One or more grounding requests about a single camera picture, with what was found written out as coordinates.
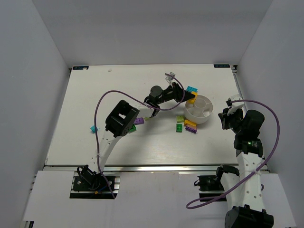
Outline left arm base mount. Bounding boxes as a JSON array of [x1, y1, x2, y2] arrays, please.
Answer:
[[70, 165, 120, 200]]

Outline green lego brick left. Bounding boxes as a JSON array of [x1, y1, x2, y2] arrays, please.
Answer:
[[129, 124, 137, 133]]

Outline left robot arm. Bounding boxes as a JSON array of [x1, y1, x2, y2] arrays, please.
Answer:
[[77, 82, 195, 189]]

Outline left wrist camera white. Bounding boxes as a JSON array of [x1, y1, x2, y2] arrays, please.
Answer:
[[165, 72, 175, 86]]

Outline left corner blue label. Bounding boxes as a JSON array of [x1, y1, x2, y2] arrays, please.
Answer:
[[72, 66, 89, 70]]

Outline right corner blue label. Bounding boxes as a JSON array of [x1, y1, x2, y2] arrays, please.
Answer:
[[213, 64, 230, 68]]

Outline orange long lego brick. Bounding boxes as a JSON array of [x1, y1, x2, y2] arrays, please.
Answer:
[[184, 120, 197, 129]]

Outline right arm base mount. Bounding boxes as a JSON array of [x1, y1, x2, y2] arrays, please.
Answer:
[[194, 165, 239, 198]]

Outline purple lego brick left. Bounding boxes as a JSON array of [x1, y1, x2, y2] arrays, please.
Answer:
[[134, 117, 144, 125]]

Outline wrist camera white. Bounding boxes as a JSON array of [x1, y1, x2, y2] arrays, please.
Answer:
[[165, 72, 175, 86], [226, 94, 244, 116]]

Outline green lego near container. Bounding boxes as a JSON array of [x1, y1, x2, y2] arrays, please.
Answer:
[[176, 123, 183, 133]]

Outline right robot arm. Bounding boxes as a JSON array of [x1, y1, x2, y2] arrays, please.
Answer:
[[216, 108, 274, 228]]

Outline purple butterfly lego brick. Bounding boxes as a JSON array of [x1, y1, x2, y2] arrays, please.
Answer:
[[185, 125, 197, 133]]

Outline white divided round container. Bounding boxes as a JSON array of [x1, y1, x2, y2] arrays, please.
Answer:
[[184, 95, 213, 124]]

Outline lime lego near container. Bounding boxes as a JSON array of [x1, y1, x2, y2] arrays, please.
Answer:
[[176, 115, 185, 123]]

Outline corner blue label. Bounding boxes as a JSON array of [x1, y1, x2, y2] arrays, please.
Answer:
[[72, 66, 89, 70], [213, 64, 230, 68]]

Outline yellow butterfly lego brick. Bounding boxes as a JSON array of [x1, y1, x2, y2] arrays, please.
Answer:
[[188, 92, 198, 104]]

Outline small cyan lego left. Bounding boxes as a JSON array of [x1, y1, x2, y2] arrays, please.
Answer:
[[90, 126, 98, 133]]

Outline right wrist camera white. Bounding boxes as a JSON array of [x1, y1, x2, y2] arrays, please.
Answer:
[[226, 94, 244, 116]]

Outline cyan long lego brick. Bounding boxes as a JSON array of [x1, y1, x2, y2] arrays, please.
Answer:
[[186, 86, 198, 93]]

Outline aluminium table rail front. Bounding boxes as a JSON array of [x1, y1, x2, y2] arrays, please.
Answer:
[[42, 163, 270, 174]]

